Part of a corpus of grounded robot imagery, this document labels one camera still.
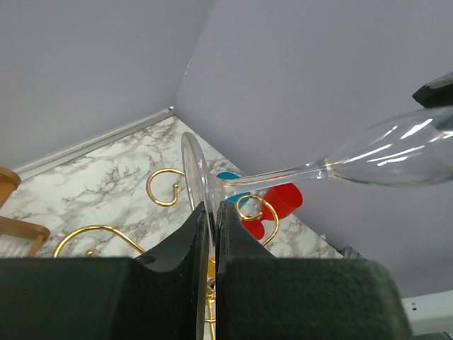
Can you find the gold wire wine glass rack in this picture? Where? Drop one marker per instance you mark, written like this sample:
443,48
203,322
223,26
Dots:
166,225

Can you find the clear wine glass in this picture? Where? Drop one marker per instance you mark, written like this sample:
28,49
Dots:
409,150

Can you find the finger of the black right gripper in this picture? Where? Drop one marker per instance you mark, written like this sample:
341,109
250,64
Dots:
436,93

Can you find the wooden shelf rack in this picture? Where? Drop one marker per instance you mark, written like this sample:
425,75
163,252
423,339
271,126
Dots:
37,234

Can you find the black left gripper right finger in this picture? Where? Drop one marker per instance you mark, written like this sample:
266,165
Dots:
260,296

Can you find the red wine glass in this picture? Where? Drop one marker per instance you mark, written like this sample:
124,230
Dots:
284,199

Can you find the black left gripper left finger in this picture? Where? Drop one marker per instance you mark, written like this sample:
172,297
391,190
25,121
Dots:
158,295

